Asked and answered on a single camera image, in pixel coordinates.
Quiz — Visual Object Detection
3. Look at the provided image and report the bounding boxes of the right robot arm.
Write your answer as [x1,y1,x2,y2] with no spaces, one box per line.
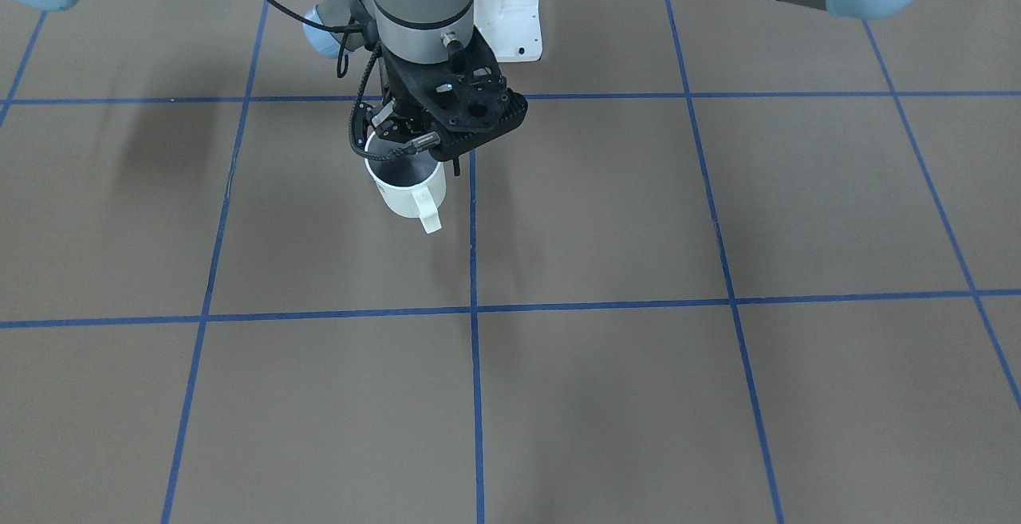
[263,0,528,162]

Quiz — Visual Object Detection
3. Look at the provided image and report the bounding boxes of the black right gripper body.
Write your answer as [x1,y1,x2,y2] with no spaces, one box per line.
[362,33,529,162]

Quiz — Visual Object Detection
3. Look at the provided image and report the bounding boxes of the white camera stand pedestal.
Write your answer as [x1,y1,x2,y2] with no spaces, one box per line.
[474,0,543,63]

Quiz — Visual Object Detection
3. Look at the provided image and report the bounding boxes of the white ribbed mug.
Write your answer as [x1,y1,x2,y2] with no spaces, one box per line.
[364,152,447,234]

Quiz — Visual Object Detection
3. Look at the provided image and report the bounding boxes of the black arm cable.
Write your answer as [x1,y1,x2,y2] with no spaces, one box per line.
[228,0,443,162]

